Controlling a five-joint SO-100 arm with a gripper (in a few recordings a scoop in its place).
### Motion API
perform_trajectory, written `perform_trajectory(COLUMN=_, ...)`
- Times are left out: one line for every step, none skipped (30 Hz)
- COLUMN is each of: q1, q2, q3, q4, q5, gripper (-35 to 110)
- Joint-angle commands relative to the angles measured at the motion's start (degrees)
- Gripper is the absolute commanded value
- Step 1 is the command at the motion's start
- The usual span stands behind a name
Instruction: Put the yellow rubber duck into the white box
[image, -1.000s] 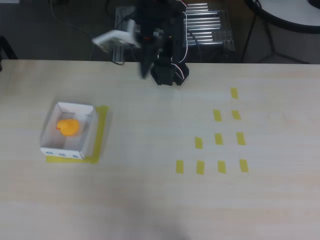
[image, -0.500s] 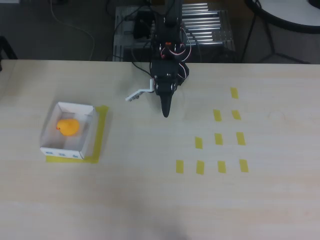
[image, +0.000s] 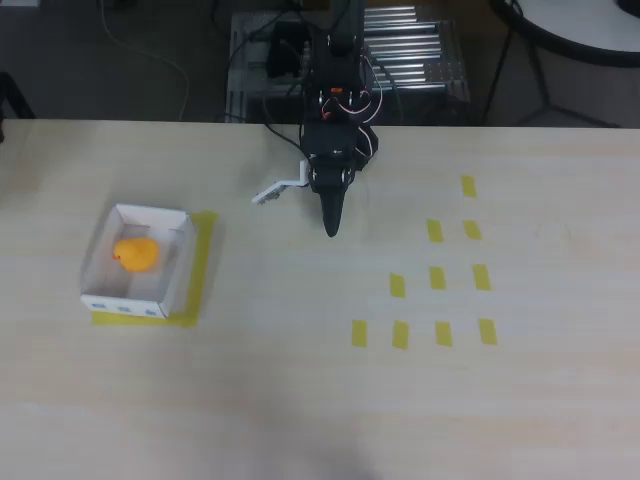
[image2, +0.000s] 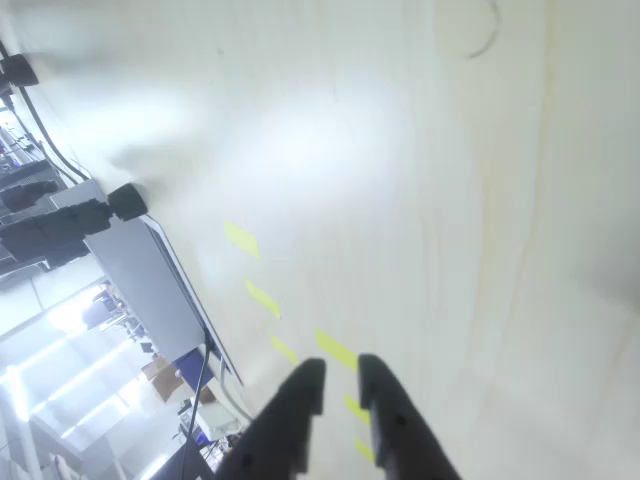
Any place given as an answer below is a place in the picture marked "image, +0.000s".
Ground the yellow rubber duck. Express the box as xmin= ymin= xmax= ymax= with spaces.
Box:
xmin=112 ymin=237 xmax=161 ymax=274

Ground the white cardboard box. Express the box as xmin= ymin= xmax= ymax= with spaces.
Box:
xmin=79 ymin=202 xmax=196 ymax=320

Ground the black clamp block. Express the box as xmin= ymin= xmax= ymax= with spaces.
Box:
xmin=266 ymin=20 xmax=307 ymax=79

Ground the white round table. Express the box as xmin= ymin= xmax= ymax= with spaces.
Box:
xmin=487 ymin=0 xmax=640 ymax=69

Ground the black chair part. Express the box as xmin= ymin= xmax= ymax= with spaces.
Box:
xmin=0 ymin=72 xmax=37 ymax=145

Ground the black camera cable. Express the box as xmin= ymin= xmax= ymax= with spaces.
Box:
xmin=263 ymin=122 xmax=305 ymax=152

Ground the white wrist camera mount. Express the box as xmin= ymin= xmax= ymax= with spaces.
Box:
xmin=251 ymin=159 xmax=312 ymax=205

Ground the aluminium roller frame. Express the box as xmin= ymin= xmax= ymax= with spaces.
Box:
xmin=224 ymin=4 xmax=474 ymax=124

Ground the white floor cable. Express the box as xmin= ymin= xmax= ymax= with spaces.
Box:
xmin=99 ymin=0 xmax=192 ymax=120

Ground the black table leg frame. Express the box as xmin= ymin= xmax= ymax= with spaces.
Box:
xmin=481 ymin=14 xmax=621 ymax=129

